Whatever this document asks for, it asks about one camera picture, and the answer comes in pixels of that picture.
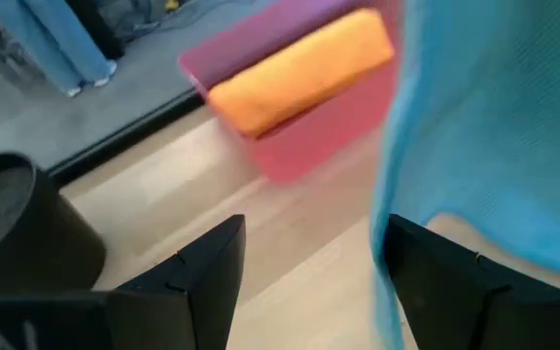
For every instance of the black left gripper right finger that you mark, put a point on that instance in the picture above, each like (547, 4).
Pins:
(455, 301)

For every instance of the artificial green potted plant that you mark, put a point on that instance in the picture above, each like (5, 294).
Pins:
(42, 233)

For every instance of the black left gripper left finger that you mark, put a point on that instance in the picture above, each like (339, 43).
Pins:
(187, 301)

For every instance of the orange microfiber towel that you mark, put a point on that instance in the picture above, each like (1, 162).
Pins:
(299, 73)

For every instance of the person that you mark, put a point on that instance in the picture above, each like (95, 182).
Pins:
(42, 39)

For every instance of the teal microfiber towel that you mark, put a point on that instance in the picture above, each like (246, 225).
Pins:
(494, 121)

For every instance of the pink translucent plastic basket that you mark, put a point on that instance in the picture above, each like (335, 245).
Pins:
(319, 146)

